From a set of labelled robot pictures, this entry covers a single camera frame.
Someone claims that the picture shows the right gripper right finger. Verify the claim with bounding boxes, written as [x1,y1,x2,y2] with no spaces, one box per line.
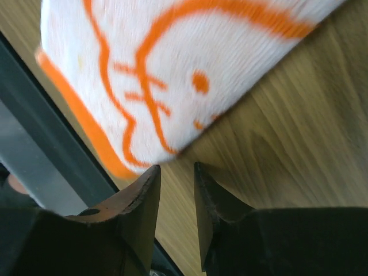
[194,162,367,275]

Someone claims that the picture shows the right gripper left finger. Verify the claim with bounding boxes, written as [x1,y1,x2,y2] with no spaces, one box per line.
[1,165,161,275]

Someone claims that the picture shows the orange flower towel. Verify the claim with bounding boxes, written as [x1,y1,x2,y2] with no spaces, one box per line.
[36,0,340,179]

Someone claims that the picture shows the aluminium rail frame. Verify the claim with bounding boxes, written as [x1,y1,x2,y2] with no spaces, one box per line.
[1,103,87,216]

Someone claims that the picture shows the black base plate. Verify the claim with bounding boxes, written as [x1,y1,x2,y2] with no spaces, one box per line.
[1,38,179,275]

